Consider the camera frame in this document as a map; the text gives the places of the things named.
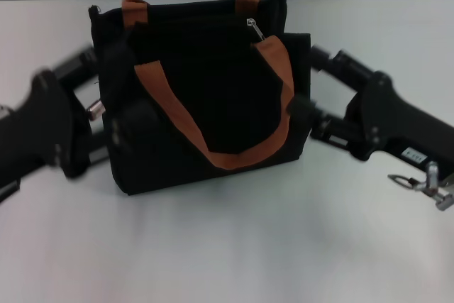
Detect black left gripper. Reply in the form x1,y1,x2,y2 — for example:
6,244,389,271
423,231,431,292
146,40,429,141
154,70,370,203
0,47,160,204

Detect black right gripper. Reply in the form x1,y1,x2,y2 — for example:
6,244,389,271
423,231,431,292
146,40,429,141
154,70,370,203
286,45,454,178

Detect silver zipper pull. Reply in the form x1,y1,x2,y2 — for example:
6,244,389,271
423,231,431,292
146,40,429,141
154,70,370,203
246,18,267,42

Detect black food bag orange handles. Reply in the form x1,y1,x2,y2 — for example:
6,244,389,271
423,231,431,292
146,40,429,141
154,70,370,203
88,0,313,197

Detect right gripper cable with connector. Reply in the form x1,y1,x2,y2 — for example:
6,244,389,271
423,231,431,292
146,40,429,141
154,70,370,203
388,160,454,214

